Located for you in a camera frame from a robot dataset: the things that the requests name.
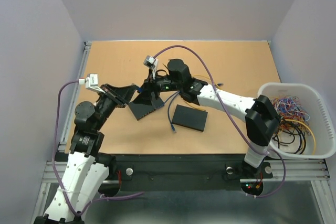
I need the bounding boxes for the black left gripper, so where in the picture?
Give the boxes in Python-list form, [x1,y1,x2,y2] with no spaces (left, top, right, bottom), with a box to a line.
[94,82,138,129]

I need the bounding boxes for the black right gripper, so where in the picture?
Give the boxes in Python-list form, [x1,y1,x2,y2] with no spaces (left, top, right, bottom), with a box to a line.
[133,68,182,105]

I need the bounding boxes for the black switch with ports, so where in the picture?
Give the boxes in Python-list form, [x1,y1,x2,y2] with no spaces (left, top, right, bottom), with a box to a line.
[128,94,158,121]

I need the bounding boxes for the blue ethernet cable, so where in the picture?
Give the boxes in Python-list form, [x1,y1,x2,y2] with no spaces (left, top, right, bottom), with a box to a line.
[136,82,225,133]

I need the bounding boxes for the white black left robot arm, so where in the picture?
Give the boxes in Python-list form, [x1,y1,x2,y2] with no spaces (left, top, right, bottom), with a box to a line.
[34,84,138,223]

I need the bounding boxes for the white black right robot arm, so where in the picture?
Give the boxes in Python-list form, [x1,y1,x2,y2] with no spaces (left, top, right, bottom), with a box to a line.
[141,56,281,177]

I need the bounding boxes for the white plastic basket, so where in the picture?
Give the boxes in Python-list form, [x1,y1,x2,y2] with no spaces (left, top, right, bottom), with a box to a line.
[258,82,335,159]

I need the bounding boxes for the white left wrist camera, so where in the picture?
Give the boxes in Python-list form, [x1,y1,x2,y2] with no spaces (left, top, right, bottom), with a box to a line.
[78,73,103,93]

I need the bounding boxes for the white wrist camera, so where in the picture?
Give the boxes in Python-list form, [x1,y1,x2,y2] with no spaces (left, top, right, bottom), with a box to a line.
[78,73,103,93]
[143,56,158,79]

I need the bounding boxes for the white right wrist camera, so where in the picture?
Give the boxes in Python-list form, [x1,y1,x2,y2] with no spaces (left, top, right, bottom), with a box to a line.
[143,56,158,79]

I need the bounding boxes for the black flat switch box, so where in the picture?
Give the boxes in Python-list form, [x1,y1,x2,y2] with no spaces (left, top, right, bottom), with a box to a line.
[172,104,208,132]

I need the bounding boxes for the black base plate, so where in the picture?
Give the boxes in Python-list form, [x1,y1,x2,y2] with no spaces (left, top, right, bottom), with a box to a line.
[99,154,273,193]

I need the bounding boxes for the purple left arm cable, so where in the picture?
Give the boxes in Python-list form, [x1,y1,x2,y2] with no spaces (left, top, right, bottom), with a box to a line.
[51,80,145,217]

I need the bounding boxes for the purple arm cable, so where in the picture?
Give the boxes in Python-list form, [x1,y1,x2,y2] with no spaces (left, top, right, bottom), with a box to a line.
[51,80,145,217]
[154,45,287,199]

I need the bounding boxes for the pile of coloured cables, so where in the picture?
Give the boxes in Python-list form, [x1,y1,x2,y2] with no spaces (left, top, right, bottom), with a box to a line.
[270,95,317,155]

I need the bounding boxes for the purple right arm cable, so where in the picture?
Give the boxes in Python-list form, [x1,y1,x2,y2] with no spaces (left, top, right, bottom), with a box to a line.
[154,45,287,199]

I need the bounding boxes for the aluminium frame rails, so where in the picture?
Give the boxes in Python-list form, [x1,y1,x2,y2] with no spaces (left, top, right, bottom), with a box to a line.
[30,40,336,224]

